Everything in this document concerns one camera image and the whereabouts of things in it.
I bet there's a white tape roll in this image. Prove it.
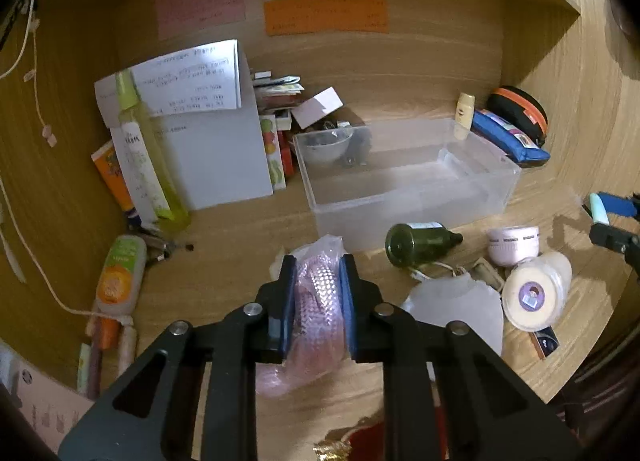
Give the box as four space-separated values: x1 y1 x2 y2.
501 251 573 332

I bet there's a white cloth pouch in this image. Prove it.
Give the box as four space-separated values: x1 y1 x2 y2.
401 273 504 356

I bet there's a pink rope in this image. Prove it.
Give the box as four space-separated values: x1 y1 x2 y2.
255 233 347 399

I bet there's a dark green glass bottle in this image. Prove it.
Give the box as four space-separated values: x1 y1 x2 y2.
385 222 463 268

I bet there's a blue pencil case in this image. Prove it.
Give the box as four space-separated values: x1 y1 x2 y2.
472 110 550 168

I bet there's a black orange zip case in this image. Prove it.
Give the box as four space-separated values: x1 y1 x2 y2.
486 85 549 147

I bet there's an orange green lotion bottle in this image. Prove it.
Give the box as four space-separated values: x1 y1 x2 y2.
96 235 146 316

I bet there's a small cream bottle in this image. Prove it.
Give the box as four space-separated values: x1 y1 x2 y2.
454 93 475 140

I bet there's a black pens cluster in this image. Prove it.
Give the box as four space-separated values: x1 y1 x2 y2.
127 211 195 267

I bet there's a tall yellow spray bottle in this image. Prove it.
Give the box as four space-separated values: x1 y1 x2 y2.
115 69 191 237

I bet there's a clear plastic storage bin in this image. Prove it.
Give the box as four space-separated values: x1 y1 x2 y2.
293 118 522 252

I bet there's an orange sunscreen tube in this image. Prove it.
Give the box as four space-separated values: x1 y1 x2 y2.
91 140 134 213

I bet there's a clear small bowl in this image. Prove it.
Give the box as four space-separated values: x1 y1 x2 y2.
298 128 354 166

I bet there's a white card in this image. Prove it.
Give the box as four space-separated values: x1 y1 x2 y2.
292 88 343 130

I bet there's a fruit print booklet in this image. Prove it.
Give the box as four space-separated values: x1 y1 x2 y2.
259 114 286 190

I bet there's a white paper notebook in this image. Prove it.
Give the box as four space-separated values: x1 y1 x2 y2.
93 38 275 212

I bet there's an orange sticky note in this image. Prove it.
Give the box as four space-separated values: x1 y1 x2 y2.
264 0 388 36

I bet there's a stack of booklets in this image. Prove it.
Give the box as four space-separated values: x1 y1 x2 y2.
252 71 305 112

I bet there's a pink sticky note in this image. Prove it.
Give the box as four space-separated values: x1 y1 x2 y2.
154 0 245 40

